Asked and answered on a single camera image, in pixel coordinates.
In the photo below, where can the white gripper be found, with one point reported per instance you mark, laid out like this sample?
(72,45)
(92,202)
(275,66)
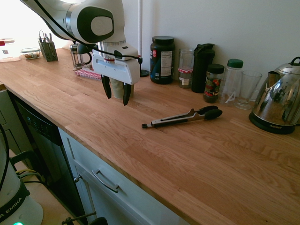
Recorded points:
(117,70)

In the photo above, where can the metal tongs with black tips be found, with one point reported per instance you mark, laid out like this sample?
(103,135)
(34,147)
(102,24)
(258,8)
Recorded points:
(173,120)

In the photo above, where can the small metal tongs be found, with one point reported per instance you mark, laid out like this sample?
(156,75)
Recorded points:
(41,37)

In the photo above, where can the green ribbed utensil cup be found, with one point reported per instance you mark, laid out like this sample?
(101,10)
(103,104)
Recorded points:
(117,90)

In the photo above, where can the red checkered book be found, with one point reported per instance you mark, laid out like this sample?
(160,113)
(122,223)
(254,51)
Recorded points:
(86,73)

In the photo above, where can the glass French press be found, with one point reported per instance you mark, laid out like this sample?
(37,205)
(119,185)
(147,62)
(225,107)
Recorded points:
(78,59)

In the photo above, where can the black protein powder tub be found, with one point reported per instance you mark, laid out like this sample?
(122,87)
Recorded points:
(161,63)

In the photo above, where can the dark ladle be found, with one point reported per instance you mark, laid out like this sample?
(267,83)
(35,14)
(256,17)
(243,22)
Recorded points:
(83,48)

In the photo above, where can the white taper candle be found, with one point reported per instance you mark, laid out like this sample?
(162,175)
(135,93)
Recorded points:
(140,25)

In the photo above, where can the glass jar with checkered band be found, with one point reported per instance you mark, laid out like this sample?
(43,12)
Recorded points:
(185,77)

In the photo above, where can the grey cutlery caddy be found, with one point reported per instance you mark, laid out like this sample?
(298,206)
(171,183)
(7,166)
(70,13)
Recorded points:
(49,52)

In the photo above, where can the black dishwasher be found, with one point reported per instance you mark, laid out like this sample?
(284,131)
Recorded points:
(47,140)

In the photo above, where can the metal cutlery piece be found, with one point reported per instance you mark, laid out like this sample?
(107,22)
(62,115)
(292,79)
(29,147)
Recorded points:
(46,38)

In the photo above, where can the black shaker bottle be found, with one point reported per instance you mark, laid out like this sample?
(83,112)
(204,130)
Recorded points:
(201,70)

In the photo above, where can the glass food container with nuts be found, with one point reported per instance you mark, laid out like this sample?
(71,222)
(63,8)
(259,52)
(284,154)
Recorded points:
(30,55)

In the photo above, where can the spice jar with black lid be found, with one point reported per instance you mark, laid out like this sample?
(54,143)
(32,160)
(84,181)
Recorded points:
(212,86)

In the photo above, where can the round metal cabinet knob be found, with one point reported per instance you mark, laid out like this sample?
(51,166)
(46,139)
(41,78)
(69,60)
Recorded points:
(77,179)

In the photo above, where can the clear bottle with green lid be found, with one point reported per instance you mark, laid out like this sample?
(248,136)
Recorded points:
(230,82)

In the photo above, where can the white container with red clip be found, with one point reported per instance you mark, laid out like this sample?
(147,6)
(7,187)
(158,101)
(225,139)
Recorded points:
(7,56)

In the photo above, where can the pale green drawer cabinet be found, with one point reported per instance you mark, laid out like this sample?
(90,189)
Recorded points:
(131,206)

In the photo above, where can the clear drinking glass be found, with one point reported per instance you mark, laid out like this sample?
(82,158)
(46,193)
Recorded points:
(248,86)

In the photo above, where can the black kettle base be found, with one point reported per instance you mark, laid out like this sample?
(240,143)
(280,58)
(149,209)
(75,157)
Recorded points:
(269,127)

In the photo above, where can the stainless steel electric kettle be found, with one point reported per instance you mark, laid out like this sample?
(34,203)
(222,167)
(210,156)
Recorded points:
(276,98)

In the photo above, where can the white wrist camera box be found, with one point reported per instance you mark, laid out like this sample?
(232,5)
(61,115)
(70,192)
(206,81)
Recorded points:
(125,50)

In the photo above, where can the black bracket behind robot base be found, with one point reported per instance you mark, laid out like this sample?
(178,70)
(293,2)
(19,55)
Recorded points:
(23,154)

